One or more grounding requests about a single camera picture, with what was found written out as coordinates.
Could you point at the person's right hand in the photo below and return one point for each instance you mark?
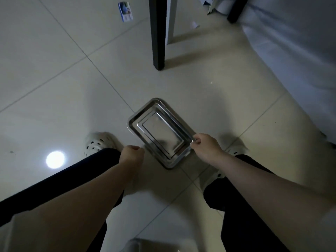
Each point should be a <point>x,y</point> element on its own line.
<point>208,148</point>

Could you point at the person's left hand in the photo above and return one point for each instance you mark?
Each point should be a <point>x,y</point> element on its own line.
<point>131,156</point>

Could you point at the person's left thumb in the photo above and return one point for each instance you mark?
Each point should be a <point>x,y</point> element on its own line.
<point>136,149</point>

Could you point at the person's right thumb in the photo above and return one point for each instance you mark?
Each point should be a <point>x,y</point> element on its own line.
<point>196,142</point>

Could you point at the stainless steel rectangular tray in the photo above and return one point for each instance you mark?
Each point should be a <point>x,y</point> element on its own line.
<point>162,133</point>

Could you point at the person's left forearm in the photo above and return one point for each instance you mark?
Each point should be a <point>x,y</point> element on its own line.
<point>86,207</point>

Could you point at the person's right forearm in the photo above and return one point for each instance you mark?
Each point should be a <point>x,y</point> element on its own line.
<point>267,196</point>

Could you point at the white left clog shoe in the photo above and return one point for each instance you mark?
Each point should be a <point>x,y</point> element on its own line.
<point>98,143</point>

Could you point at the white clog shoe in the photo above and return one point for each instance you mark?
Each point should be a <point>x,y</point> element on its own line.
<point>98,143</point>
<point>210,178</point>

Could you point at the white right clog shoe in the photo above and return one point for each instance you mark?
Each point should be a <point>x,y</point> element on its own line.
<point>210,178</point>

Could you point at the black trousers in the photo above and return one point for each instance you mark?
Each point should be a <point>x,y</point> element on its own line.
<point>78,167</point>

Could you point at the black furniture leg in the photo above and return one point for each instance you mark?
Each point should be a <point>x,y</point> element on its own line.
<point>158,31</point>

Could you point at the white furniture leg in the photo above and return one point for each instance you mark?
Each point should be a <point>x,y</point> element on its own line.
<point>171,18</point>

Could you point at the white folded paper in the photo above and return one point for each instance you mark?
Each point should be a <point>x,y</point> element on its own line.
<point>213,6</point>

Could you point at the blue and white card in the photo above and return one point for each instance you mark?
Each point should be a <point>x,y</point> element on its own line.
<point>125,11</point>

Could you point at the white bed sheet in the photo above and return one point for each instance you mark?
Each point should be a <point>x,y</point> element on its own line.
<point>294,44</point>

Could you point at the black bed frame post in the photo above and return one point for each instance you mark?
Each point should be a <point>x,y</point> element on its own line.
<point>237,9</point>

